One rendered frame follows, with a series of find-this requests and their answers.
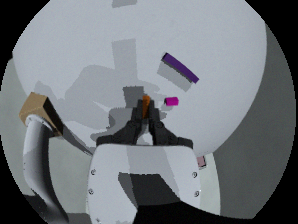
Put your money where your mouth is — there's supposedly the orange rod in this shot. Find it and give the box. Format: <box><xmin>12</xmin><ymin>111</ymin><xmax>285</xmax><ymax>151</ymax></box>
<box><xmin>142</xmin><ymin>96</ymin><xmax>150</xmax><ymax>119</ymax></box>

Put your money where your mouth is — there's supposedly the purple rod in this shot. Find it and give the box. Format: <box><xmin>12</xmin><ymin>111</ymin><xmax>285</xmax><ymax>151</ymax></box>
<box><xmin>162</xmin><ymin>52</ymin><xmax>199</xmax><ymax>84</ymax></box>

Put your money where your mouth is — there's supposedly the small magenta block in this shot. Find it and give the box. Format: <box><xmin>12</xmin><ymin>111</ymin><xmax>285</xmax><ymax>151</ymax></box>
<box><xmin>166</xmin><ymin>97</ymin><xmax>179</xmax><ymax>106</ymax></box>

